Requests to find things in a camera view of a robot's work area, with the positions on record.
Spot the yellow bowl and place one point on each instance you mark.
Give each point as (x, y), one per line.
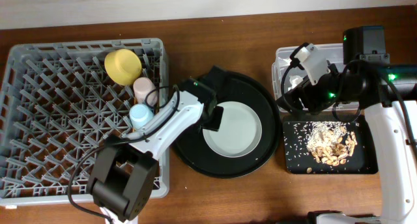
(123, 66)

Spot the pink plastic cup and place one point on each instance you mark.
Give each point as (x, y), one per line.
(143, 87)

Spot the grey-white round plate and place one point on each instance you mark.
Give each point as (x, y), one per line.
(239, 133)

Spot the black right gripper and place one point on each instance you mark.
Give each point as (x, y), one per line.
(294, 98)

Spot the clear plastic waste bin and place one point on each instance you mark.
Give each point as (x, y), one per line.
(333, 54)

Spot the round black tray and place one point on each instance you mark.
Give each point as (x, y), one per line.
(192, 149)

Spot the food scraps pile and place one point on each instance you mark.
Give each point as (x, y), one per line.
(331, 143)

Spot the black rectangular tray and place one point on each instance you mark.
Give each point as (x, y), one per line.
(299, 160)

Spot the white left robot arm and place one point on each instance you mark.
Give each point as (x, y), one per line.
(122, 177)

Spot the blue plastic cup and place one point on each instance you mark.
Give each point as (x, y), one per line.
(140, 115)

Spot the grey plastic dishwasher rack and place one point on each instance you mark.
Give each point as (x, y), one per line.
(57, 104)

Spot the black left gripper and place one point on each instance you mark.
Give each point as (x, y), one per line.
(215, 116)

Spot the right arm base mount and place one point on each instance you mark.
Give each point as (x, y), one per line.
(335, 217)

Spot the white tissue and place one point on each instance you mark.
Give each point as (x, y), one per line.
(294, 81)

